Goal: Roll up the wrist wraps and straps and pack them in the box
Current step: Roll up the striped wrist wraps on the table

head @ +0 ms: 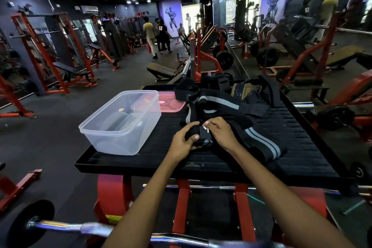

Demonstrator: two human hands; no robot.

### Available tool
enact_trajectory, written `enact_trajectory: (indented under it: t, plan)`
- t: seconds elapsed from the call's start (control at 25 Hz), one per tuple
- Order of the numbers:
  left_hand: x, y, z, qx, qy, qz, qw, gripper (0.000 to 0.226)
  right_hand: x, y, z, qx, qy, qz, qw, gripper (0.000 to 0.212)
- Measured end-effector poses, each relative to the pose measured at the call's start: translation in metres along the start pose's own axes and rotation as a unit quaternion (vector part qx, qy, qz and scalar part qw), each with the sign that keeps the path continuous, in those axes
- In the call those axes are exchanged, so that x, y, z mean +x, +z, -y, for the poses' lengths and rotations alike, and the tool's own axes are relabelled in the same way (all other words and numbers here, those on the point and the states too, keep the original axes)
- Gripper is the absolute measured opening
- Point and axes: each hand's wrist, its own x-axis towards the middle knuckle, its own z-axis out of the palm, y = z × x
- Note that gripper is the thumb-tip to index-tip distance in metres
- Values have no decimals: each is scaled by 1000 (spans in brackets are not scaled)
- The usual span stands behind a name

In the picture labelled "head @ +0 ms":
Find black ribbed platform tray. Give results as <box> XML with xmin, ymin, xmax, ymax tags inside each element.
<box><xmin>75</xmin><ymin>83</ymin><xmax>355</xmax><ymax>248</ymax></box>

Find red squat rack frame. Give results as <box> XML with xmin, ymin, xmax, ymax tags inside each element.
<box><xmin>0</xmin><ymin>73</ymin><xmax>35</xmax><ymax>118</ymax></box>

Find black strap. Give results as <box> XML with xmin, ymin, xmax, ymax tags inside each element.
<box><xmin>258</xmin><ymin>74</ymin><xmax>282</xmax><ymax>108</ymax></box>

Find thin chrome bar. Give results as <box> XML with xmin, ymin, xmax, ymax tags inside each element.
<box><xmin>142</xmin><ymin>184</ymin><xmax>258</xmax><ymax>191</ymax></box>

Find black cable tower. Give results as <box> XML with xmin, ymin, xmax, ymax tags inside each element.
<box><xmin>199</xmin><ymin>0</ymin><xmax>214</xmax><ymax>29</ymax></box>

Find person's right hand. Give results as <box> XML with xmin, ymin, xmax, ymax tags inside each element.
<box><xmin>203</xmin><ymin>116</ymin><xmax>242</xmax><ymax>155</ymax></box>

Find person's right forearm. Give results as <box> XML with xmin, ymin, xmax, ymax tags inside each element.
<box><xmin>231</xmin><ymin>145</ymin><xmax>356</xmax><ymax>248</ymax></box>

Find red incline bench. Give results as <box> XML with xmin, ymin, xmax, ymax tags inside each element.
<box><xmin>87</xmin><ymin>43</ymin><xmax>121</xmax><ymax>71</ymax></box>

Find large wall mirror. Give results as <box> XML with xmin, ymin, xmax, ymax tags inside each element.
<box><xmin>225</xmin><ymin>0</ymin><xmax>372</xmax><ymax>199</ymax></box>

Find chrome curl bar black plates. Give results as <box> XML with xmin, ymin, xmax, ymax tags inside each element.
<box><xmin>7</xmin><ymin>200</ymin><xmax>291</xmax><ymax>248</ymax></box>

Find purple bodybuilder wall mural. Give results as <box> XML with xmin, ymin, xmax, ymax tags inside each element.
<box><xmin>158</xmin><ymin>0</ymin><xmax>184</xmax><ymax>38</ymax></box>

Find clear plastic container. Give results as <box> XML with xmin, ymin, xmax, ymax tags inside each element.
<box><xmin>78</xmin><ymin>90</ymin><xmax>162</xmax><ymax>156</ymax></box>

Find pink plastic lid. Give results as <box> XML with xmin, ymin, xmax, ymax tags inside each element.
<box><xmin>131</xmin><ymin>91</ymin><xmax>186</xmax><ymax>113</ymax></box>

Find black weight stack machine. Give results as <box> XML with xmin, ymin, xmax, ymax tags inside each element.
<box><xmin>102</xmin><ymin>18</ymin><xmax>126</xmax><ymax>57</ymax></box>

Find black wrist wrap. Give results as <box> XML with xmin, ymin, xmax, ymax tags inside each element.
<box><xmin>174</xmin><ymin>77</ymin><xmax>201</xmax><ymax>102</ymax></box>
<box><xmin>200</xmin><ymin>73</ymin><xmax>231</xmax><ymax>93</ymax></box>

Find person's left forearm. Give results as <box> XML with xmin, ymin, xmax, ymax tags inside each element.
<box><xmin>102</xmin><ymin>156</ymin><xmax>186</xmax><ymax>248</ymax></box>

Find person's left hand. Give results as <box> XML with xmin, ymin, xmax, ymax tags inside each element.
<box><xmin>165</xmin><ymin>121</ymin><xmax>201</xmax><ymax>164</ymax></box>

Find red power rack with bench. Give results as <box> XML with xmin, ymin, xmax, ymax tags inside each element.
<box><xmin>10</xmin><ymin>12</ymin><xmax>101</xmax><ymax>95</ymax></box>

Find black weight plate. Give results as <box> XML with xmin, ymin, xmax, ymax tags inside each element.
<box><xmin>215</xmin><ymin>50</ymin><xmax>234</xmax><ymax>71</ymax></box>

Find black low bench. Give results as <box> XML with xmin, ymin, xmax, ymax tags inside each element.
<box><xmin>146</xmin><ymin>62</ymin><xmax>182</xmax><ymax>81</ymax></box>

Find red floor bench frame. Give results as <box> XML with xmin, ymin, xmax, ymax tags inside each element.
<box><xmin>0</xmin><ymin>163</ymin><xmax>43</xmax><ymax>212</ymax></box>

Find chrome barbell sleeve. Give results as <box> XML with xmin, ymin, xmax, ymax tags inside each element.
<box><xmin>181</xmin><ymin>59</ymin><xmax>192</xmax><ymax>78</ymax></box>

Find red plate-loaded machine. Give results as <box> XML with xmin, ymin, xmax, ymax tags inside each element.
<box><xmin>189</xmin><ymin>25</ymin><xmax>234</xmax><ymax>83</ymax></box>

